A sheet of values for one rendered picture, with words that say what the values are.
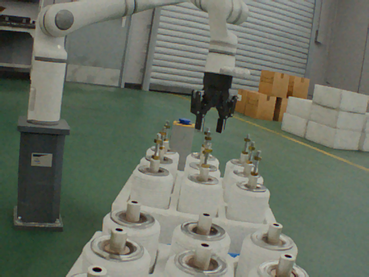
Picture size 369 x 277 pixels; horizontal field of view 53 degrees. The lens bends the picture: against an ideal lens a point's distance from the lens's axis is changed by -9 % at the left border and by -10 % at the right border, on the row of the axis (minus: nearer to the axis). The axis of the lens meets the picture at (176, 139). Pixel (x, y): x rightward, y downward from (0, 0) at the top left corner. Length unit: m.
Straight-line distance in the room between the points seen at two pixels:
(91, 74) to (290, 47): 3.62
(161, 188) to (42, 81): 0.42
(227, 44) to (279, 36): 6.38
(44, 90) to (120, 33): 5.16
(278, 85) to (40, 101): 4.10
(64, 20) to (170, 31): 5.36
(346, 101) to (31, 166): 3.07
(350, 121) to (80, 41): 4.02
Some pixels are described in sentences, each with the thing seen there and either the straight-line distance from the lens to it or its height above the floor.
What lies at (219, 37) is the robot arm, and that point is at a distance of 1.02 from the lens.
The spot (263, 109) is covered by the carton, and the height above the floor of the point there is 0.12.
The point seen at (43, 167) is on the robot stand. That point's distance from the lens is 1.11.
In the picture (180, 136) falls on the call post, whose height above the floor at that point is 0.28.
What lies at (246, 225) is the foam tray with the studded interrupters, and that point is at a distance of 0.93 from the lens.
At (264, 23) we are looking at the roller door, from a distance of 7.20.
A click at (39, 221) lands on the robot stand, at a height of 0.03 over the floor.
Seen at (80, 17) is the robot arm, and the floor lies 0.60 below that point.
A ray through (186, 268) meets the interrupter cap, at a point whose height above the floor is 0.25.
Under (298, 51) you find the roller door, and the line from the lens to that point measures 7.67.
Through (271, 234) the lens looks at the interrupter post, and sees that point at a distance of 0.67.
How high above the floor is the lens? 0.51
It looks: 11 degrees down
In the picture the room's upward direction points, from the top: 9 degrees clockwise
